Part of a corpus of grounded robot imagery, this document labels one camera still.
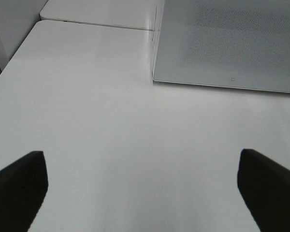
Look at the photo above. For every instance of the white microwave oven body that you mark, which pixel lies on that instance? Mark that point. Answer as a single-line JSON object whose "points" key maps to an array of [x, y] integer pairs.
{"points": [[155, 29]]}

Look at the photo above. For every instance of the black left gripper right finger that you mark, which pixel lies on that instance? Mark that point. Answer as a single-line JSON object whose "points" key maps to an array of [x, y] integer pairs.
{"points": [[265, 188]]}

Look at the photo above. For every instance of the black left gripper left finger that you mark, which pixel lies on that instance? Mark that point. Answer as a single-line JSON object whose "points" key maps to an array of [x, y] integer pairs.
{"points": [[23, 187]]}

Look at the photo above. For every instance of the white microwave door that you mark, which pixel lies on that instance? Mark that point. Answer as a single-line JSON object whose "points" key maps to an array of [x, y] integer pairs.
{"points": [[225, 43]]}

